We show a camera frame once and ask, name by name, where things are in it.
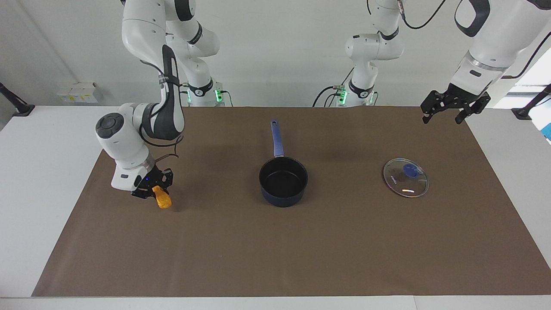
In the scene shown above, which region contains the orange toy corn cob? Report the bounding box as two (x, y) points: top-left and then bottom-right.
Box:
(152, 186), (172, 210)

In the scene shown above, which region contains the glass lid with blue knob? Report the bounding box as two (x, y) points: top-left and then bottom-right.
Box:
(383, 158), (430, 198)

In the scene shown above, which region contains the brown table mat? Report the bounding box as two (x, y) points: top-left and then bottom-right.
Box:
(31, 106), (551, 298)

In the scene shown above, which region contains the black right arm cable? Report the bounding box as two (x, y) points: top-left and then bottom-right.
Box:
(139, 101), (185, 163)

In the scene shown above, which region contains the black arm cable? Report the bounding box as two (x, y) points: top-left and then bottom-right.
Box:
(366, 0), (551, 81)
(139, 101), (185, 163)

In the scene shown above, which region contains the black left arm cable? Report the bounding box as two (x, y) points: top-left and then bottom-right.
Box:
(366, 0), (551, 81)

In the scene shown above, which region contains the black left base cable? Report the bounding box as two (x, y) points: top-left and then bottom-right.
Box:
(312, 67), (355, 108)

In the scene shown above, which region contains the dark pot with blue handle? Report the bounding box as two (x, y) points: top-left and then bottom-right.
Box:
(259, 120), (309, 208)

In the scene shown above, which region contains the white wall socket box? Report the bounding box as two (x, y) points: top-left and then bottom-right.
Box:
(56, 82), (104, 104)

